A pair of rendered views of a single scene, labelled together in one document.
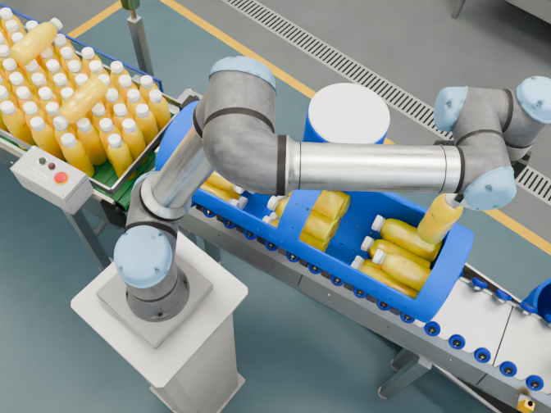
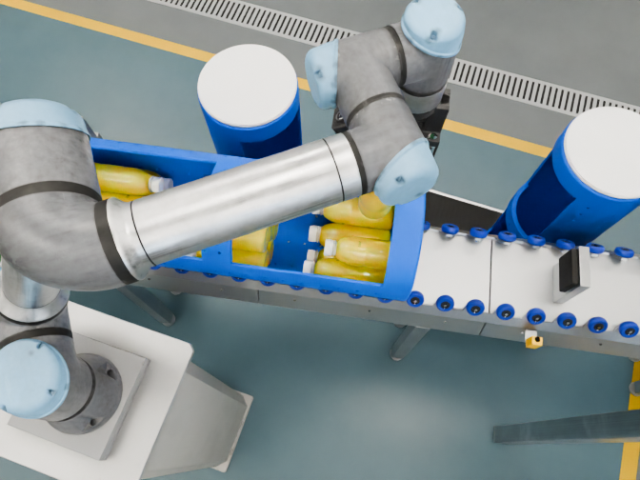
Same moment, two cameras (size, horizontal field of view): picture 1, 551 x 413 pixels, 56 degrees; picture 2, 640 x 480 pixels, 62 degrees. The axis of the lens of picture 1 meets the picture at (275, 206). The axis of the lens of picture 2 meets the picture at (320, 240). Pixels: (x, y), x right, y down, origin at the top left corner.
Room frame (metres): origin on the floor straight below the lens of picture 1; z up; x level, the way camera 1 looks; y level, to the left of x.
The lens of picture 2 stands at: (0.20, -0.16, 2.27)
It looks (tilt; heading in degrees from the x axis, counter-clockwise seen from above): 69 degrees down; 344
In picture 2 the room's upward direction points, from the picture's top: straight up
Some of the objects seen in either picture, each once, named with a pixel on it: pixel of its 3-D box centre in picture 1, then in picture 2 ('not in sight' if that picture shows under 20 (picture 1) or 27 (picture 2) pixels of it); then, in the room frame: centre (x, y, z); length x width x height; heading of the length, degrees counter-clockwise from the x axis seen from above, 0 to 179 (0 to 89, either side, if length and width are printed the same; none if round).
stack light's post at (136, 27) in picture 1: (157, 117); not in sight; (1.45, 0.56, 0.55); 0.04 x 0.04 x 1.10; 66
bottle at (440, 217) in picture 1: (441, 215); (378, 186); (0.62, -0.40, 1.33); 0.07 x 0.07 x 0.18
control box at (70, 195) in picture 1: (53, 179); not in sight; (0.78, 0.67, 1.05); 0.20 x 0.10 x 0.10; 66
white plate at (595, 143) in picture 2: not in sight; (617, 150); (0.68, -1.11, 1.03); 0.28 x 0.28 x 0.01
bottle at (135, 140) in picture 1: (134, 142); not in sight; (0.99, 0.48, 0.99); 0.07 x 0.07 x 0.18
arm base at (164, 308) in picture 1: (155, 284); (72, 390); (0.42, 0.26, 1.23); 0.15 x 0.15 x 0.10
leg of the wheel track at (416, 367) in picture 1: (402, 378); (408, 339); (0.46, -0.56, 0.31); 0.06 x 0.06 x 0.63; 66
